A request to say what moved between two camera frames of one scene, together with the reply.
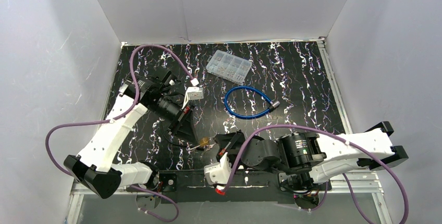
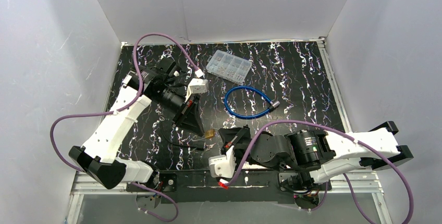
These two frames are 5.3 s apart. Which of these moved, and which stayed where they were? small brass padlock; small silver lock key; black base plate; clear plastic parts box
Moved: small brass padlock
Stayed: black base plate; small silver lock key; clear plastic parts box
